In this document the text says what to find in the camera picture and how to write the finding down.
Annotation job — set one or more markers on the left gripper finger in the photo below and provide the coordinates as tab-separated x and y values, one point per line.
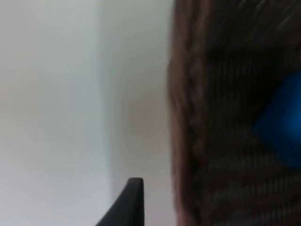
130	207

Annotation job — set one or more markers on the dark brown wicker basket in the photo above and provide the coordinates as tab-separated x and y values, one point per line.
211	117

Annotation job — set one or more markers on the large blue cube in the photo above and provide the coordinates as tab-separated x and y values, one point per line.
284	122

